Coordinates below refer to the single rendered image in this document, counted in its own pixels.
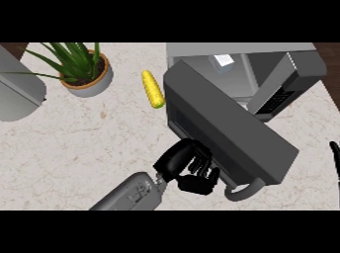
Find green spiky plant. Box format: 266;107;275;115
3;42;103;84

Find grey and orange plant pot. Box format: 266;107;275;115
57;48;115;99

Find white milk carton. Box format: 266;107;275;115
213;53;236;75

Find grey microwave body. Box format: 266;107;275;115
165;42;328;124

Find dark grey microwave door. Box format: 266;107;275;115
162;58;300;203

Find pale grey rounded appliance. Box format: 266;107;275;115
0;42;49;124

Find yellow corn cob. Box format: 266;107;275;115
142;69;168;110

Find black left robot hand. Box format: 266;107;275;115
152;138;222;196

